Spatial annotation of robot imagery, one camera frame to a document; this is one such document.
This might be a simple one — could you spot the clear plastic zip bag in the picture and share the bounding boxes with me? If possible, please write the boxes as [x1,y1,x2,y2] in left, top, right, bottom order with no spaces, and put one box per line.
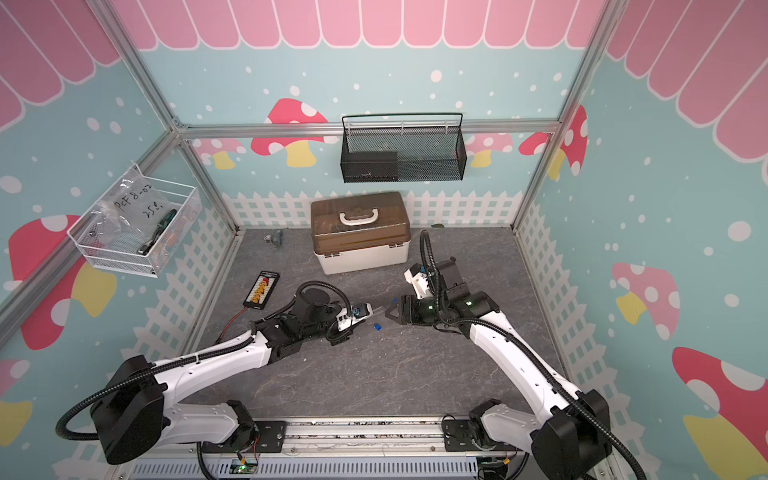
[88,167,178,254]

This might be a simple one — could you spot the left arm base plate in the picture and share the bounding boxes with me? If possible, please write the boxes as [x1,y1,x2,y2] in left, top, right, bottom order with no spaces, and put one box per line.
[237,420,288,455]

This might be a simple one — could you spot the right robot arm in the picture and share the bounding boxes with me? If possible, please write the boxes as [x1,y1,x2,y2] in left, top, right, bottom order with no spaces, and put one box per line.
[392,259,647,479]

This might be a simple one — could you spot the black mesh wall basket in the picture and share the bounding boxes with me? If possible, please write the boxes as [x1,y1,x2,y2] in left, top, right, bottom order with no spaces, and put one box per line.
[340,112,468,182]

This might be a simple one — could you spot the small green circuit board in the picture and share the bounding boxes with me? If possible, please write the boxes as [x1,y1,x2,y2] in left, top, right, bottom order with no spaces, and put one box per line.
[230,460,259,475]

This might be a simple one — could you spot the small grey metal clamp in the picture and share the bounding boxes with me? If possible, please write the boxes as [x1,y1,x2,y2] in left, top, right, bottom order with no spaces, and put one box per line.
[264,230,284,247]

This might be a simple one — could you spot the brown lid storage box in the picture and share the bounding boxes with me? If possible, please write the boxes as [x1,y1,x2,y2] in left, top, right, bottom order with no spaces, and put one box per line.
[310,192,412,275]

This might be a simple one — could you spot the red black wire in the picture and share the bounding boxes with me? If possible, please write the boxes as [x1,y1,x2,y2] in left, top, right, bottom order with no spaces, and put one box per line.
[215,307,250,346]

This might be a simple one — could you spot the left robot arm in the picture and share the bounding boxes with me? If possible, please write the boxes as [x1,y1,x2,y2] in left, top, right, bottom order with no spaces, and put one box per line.
[55,288,373,465]

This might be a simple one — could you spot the black box in basket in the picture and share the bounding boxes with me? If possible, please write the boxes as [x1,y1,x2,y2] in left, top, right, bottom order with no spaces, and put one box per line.
[341,151,399,183]

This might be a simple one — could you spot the black board yellow connectors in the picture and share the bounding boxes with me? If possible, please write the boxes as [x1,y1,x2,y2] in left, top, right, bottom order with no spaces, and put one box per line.
[243,270,280,310]

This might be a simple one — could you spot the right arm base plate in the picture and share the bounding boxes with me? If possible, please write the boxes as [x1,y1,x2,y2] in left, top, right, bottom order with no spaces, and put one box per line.
[440,415,518,452]

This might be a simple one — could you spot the white wire wall basket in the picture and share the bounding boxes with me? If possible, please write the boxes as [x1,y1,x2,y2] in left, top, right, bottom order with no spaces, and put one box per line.
[67,164,202,278]

